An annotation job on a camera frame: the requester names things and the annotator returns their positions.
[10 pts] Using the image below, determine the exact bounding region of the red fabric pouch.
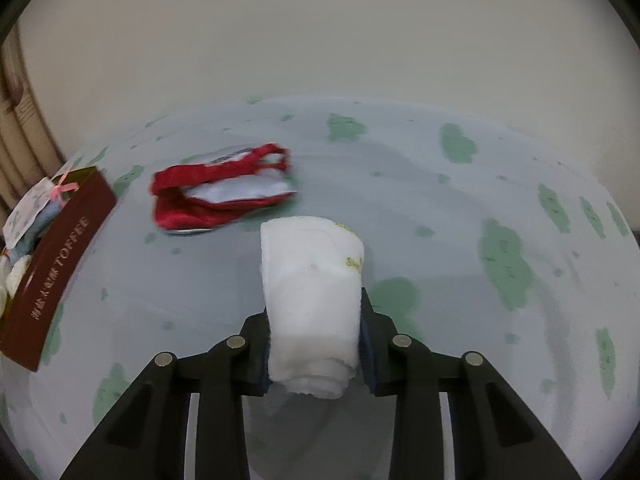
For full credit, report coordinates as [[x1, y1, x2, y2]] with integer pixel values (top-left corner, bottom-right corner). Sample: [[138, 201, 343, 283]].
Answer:
[[151, 143, 300, 236]]

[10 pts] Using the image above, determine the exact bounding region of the white fluffy scrunchie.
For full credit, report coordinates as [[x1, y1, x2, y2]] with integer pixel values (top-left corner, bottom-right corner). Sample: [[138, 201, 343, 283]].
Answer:
[[0, 255, 33, 311]]

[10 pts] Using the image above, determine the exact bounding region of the white towel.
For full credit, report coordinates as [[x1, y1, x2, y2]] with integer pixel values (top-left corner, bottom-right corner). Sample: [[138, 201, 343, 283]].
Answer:
[[260, 216, 366, 401]]

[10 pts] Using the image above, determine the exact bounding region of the white wipes packet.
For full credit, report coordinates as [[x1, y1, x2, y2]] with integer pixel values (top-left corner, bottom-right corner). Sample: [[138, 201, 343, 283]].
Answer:
[[2, 175, 81, 246]]

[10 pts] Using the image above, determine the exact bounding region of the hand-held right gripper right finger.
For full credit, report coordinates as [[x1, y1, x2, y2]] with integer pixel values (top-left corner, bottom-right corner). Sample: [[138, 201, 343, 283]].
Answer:
[[357, 285, 583, 480]]

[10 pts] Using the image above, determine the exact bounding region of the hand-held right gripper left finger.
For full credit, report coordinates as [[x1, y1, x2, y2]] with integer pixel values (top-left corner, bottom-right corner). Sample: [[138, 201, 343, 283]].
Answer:
[[65, 310, 273, 480]]

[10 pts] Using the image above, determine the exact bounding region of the light blue towel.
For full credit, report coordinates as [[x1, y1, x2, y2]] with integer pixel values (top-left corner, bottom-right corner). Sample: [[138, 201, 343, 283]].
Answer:
[[12, 205, 66, 261]]

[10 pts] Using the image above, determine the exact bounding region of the red tin box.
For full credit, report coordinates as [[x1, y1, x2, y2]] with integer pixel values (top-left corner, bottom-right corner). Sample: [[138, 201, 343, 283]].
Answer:
[[0, 165, 118, 373]]

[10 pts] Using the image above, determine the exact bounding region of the green cloud print tablecloth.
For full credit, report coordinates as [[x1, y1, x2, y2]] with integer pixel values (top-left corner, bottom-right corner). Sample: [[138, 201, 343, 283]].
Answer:
[[0, 92, 640, 480]]

